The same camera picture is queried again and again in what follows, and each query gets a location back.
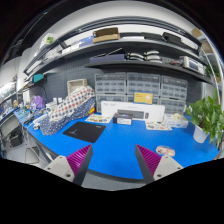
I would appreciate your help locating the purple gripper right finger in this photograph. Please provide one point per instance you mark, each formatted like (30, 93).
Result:
(153, 166)

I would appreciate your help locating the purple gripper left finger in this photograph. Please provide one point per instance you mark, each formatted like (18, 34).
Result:
(73, 167)

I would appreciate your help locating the black mouse pad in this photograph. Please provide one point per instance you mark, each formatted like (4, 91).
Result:
(85, 131)

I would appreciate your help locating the blue table mat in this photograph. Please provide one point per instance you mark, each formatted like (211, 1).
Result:
(114, 151)

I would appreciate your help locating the printed leaflet right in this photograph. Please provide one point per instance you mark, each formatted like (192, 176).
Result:
(156, 126)

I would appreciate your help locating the printed leaflet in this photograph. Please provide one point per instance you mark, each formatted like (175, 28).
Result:
(96, 118)
(156, 126)

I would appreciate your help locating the white plastic container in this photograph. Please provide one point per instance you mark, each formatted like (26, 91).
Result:
(175, 120)

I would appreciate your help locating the white keyboard box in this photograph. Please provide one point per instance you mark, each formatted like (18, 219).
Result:
(146, 112)

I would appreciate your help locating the printed leaflet left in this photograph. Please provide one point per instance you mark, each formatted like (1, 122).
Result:
(96, 118)

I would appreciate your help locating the small black box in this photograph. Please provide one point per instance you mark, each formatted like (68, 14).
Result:
(124, 119)

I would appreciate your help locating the checkered cloth bundle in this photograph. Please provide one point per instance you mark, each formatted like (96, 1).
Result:
(79, 104)

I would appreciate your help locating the yellow card box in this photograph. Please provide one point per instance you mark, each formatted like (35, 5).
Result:
(145, 98)

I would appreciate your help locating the grey drawer cabinet right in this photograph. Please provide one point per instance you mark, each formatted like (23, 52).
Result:
(173, 94)

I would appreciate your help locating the grey drawer cabinet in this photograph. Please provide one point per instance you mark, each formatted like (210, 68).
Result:
(173, 94)
(110, 87)
(139, 82)

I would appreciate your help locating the green potted plant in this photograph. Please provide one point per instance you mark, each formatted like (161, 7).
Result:
(207, 114)

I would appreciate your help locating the grey drawer cabinet middle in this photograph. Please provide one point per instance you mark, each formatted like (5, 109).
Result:
(139, 82)

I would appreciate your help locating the grey drawer cabinet left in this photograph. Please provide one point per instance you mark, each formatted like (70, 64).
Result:
(110, 87)

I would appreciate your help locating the grey metal shelf unit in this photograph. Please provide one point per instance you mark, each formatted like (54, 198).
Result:
(128, 41)

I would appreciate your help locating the brown cardboard box on shelf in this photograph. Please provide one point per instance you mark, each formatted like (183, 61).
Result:
(106, 34)

